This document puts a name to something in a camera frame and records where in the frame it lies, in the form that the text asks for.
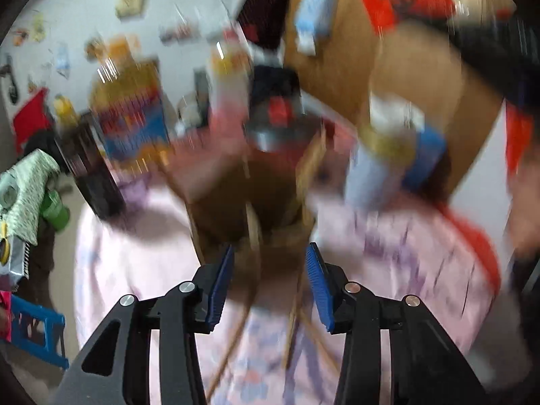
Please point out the yellow tape roll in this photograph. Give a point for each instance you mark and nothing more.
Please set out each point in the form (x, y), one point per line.
(4, 249)

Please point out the green patterned cloth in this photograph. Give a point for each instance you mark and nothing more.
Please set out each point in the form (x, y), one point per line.
(29, 185)

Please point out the wooden chopstick holder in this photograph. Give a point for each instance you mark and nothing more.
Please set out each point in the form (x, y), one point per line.
(270, 194)

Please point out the pile of wooden chopsticks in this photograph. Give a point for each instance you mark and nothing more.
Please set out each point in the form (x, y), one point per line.
(291, 346)

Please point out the dark soy sauce bottle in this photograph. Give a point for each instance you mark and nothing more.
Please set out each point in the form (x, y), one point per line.
(97, 177)

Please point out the blue plastic stool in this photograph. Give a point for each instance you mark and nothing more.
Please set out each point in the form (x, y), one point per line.
(38, 333)

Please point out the dark dotted garment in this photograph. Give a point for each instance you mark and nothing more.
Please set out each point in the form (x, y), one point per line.
(265, 4)

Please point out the silver foil bag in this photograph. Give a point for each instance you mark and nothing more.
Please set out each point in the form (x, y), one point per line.
(17, 261)

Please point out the slim wooden chopstick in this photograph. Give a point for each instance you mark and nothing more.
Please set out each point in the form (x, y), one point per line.
(254, 232)

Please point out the gold lidded milk powder tin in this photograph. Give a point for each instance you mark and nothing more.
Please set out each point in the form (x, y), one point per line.
(371, 173)

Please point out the pink floral tablecloth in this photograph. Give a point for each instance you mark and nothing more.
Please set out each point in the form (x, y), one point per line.
(147, 261)

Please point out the red cloth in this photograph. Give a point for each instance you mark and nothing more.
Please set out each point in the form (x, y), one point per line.
(33, 118)

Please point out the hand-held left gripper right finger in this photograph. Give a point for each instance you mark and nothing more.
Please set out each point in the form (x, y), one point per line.
(318, 291)

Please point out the green cup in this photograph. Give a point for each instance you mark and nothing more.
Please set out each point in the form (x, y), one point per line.
(55, 211)

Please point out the white drink bottle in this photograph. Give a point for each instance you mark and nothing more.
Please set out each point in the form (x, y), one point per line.
(230, 80)

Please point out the blue and white packet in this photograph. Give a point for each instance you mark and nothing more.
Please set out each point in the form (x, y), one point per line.
(316, 12)

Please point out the large cooking oil bottle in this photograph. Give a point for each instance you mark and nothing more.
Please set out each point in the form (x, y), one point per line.
(130, 118)

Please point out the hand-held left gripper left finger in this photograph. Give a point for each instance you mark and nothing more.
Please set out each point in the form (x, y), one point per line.
(219, 291)

